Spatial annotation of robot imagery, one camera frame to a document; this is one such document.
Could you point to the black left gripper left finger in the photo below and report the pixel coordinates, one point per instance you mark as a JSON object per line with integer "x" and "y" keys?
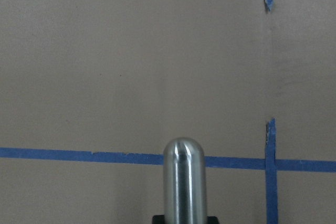
{"x": 158, "y": 219}

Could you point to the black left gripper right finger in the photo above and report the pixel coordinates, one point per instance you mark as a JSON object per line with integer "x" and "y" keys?
{"x": 212, "y": 220}

